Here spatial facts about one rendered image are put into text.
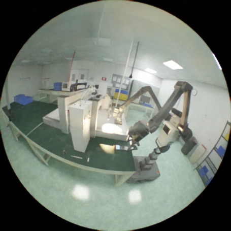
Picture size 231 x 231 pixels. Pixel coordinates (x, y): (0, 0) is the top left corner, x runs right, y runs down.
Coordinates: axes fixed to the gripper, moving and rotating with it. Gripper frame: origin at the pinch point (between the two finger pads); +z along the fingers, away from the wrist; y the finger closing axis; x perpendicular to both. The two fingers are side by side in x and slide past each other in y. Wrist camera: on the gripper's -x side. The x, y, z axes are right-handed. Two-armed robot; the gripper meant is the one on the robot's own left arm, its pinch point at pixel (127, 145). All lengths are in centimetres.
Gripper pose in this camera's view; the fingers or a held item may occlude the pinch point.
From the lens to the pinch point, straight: 62.2
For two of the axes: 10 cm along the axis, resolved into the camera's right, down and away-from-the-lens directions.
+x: 7.5, 6.2, 2.5
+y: -0.3, 4.0, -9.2
